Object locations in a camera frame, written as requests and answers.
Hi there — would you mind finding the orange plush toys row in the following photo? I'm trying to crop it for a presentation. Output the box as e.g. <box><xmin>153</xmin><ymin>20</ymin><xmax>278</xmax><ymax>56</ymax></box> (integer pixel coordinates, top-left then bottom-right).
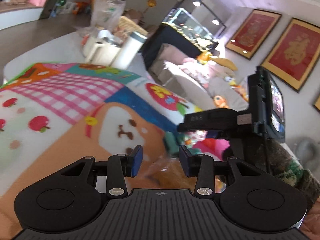
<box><xmin>224</xmin><ymin>76</ymin><xmax>249</xmax><ymax>102</ymax></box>

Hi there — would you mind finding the red framed picture, left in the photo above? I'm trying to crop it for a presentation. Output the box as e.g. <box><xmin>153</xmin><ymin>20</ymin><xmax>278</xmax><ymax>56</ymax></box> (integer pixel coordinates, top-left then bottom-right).
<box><xmin>225</xmin><ymin>9</ymin><xmax>282</xmax><ymax>60</ymax></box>

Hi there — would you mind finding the red framed picture, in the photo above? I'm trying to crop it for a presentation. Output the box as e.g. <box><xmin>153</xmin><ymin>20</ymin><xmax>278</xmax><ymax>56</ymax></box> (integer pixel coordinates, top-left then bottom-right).
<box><xmin>225</xmin><ymin>9</ymin><xmax>282</xmax><ymax>60</ymax></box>
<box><xmin>261</xmin><ymin>18</ymin><xmax>320</xmax><ymax>93</ymax></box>
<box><xmin>312</xmin><ymin>94</ymin><xmax>320</xmax><ymax>113</ymax></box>

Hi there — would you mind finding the yellow banana plush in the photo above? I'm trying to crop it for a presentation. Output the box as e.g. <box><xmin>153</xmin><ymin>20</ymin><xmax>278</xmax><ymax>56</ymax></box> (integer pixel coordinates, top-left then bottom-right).
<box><xmin>196</xmin><ymin>51</ymin><xmax>238</xmax><ymax>71</ymax></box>

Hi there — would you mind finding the glass fish tank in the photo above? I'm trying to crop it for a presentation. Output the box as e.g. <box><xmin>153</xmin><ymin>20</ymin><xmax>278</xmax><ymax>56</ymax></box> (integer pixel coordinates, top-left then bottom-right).
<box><xmin>162</xmin><ymin>8</ymin><xmax>226</xmax><ymax>51</ymax></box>

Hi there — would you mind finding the beige sofa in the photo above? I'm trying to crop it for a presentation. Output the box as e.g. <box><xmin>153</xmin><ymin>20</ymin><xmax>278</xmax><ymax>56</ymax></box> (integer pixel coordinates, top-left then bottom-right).
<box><xmin>149</xmin><ymin>43</ymin><xmax>250</xmax><ymax>111</ymax></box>

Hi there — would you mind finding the white thermos bottle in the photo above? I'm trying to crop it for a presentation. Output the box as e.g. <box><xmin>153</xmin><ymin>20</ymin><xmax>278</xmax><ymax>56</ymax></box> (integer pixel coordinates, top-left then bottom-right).
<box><xmin>111</xmin><ymin>31</ymin><xmax>147</xmax><ymax>70</ymax></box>

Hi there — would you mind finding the black fish tank cabinet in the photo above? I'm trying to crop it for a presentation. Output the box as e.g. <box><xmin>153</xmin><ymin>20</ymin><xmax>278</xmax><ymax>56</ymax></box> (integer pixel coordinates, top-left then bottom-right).
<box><xmin>141</xmin><ymin>23</ymin><xmax>202</xmax><ymax>69</ymax></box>

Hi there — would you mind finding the orange clownfish plush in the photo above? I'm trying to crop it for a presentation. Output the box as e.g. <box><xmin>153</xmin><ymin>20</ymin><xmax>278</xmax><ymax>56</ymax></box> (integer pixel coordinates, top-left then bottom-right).
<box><xmin>213</xmin><ymin>95</ymin><xmax>229</xmax><ymax>108</ymax></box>

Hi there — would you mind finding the pink floral blanket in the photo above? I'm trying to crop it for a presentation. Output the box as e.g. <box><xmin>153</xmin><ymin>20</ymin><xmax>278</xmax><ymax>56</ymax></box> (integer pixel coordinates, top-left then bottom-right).
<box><xmin>180</xmin><ymin>57</ymin><xmax>217</xmax><ymax>88</ymax></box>

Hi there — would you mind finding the red framed picture, right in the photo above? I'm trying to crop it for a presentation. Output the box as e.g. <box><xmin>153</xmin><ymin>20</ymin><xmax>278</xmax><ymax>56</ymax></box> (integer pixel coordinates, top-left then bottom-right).
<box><xmin>312</xmin><ymin>94</ymin><xmax>320</xmax><ymax>113</ymax></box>

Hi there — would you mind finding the woven patterned box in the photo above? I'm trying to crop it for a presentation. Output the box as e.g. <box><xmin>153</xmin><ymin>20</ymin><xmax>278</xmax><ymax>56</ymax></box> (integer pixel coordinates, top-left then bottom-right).
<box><xmin>113</xmin><ymin>16</ymin><xmax>148</xmax><ymax>41</ymax></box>

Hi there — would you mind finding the colourful cartoon play mat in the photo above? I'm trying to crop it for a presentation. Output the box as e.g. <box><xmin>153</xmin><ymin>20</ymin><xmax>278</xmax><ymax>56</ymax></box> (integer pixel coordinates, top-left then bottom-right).
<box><xmin>0</xmin><ymin>62</ymin><xmax>233</xmax><ymax>240</ymax></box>

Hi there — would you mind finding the white kettle jug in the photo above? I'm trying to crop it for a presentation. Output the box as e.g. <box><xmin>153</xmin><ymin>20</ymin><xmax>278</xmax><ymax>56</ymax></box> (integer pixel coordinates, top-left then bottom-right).
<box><xmin>82</xmin><ymin>30</ymin><xmax>122</xmax><ymax>66</ymax></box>

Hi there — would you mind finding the red framed picture, middle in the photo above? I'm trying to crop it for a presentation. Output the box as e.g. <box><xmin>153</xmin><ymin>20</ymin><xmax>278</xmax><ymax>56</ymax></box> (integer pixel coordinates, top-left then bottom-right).
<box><xmin>261</xmin><ymin>18</ymin><xmax>320</xmax><ymax>93</ymax></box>

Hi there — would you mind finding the clear plastic bag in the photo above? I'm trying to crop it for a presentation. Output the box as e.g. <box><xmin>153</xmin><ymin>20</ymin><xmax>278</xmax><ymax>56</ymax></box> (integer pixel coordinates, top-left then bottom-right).
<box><xmin>91</xmin><ymin>0</ymin><xmax>125</xmax><ymax>32</ymax></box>

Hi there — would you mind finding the grey neck pillow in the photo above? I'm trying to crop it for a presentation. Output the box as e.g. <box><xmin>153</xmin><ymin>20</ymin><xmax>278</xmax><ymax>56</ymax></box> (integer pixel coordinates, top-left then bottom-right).
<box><xmin>295</xmin><ymin>138</ymin><xmax>319</xmax><ymax>172</ymax></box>

